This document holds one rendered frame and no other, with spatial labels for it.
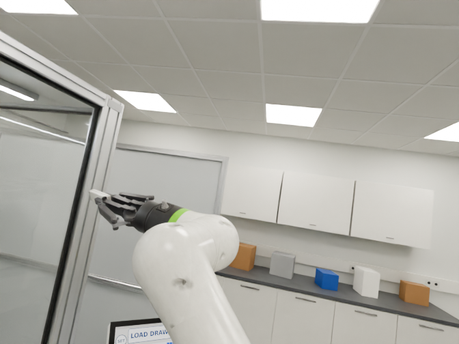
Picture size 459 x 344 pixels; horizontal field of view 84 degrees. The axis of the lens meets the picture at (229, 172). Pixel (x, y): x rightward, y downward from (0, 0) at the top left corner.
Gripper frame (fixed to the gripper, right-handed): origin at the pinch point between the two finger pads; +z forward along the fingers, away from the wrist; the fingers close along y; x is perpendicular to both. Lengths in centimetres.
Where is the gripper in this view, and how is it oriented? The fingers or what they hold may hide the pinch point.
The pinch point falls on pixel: (100, 197)
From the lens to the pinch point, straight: 74.6
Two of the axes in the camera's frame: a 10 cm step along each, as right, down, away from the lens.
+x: 0.0, 9.0, 4.3
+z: -8.7, -2.1, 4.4
